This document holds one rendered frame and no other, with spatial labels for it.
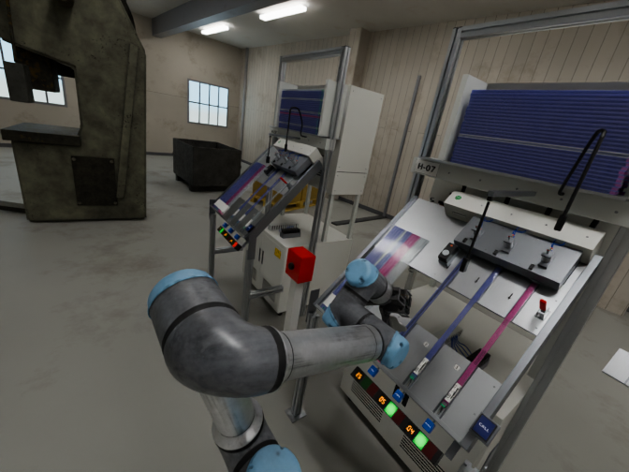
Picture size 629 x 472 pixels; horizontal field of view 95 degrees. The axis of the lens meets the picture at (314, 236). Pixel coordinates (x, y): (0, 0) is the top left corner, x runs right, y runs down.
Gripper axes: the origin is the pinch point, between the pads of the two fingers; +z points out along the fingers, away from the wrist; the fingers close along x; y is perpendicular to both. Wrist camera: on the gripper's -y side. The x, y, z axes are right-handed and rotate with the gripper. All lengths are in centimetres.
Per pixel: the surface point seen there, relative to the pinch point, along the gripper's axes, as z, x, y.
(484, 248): 10.2, 28.9, 23.9
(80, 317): -20, -31, -209
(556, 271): 10.6, 20.8, 42.9
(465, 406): 8.5, -22.3, 19.8
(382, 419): 65, -35, -26
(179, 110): 79, 527, -733
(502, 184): 6, 53, 30
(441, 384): 8.6, -18.0, 13.0
